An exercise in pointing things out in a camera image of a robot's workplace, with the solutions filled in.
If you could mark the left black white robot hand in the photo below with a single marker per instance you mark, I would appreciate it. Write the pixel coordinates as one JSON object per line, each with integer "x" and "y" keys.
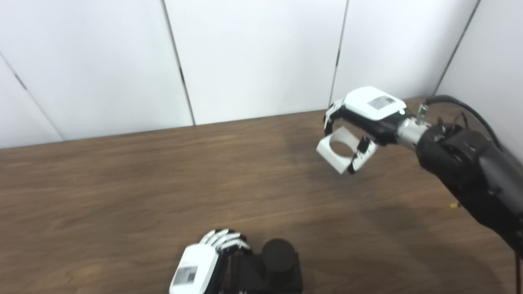
{"x": 196, "y": 265}

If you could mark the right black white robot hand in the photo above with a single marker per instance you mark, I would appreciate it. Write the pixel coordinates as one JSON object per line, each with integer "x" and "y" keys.
{"x": 367, "y": 106}

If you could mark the white square piece with hole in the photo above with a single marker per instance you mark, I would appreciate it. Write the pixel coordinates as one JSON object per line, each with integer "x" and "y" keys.
{"x": 327, "y": 153}

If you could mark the black peg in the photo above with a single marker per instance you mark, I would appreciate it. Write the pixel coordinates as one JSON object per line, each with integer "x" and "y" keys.
{"x": 278, "y": 257}

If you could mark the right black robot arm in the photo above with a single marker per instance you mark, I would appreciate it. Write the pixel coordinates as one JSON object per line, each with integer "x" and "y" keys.
{"x": 474, "y": 171}

